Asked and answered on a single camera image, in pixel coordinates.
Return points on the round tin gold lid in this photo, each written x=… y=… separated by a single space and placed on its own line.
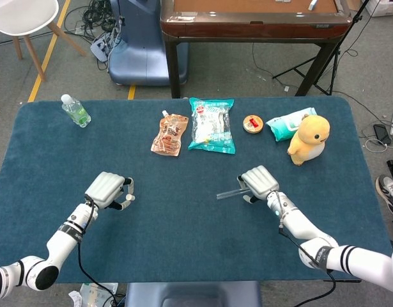
x=253 y=124

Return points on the brown mahjong table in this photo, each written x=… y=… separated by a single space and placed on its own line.
x=253 y=25

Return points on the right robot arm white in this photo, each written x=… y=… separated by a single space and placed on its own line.
x=311 y=230

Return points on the blue table cloth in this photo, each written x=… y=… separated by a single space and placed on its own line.
x=183 y=230

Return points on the clear glass test tube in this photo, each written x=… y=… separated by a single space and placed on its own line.
x=228 y=192

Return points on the green wet wipes pack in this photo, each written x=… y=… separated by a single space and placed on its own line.
x=280 y=126

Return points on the power strip with plugs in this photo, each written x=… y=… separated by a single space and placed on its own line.
x=102 y=46

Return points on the yellow plush toy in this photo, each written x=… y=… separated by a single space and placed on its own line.
x=308 y=140

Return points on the orange spout pouch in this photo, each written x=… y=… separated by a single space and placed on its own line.
x=169 y=134

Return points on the grey sneaker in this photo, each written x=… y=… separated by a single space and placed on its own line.
x=389 y=193

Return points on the water bottle green label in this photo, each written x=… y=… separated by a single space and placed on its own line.
x=76 y=112

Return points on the blue-grey robot torso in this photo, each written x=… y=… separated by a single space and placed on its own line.
x=193 y=294

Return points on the black tripod stand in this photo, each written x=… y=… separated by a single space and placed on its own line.
x=338 y=44

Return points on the left robot hand grey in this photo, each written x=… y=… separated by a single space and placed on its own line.
x=105 y=188

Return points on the black smartphone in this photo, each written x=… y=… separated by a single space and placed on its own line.
x=382 y=133

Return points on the right robot hand grey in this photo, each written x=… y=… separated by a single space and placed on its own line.
x=260 y=182

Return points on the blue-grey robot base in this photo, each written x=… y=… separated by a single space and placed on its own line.
x=142 y=54

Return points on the teal snack bag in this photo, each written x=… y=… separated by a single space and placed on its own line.
x=210 y=128

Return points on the white chair wooden legs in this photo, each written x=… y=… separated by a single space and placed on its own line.
x=20 y=16

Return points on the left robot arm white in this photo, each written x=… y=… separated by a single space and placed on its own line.
x=65 y=236

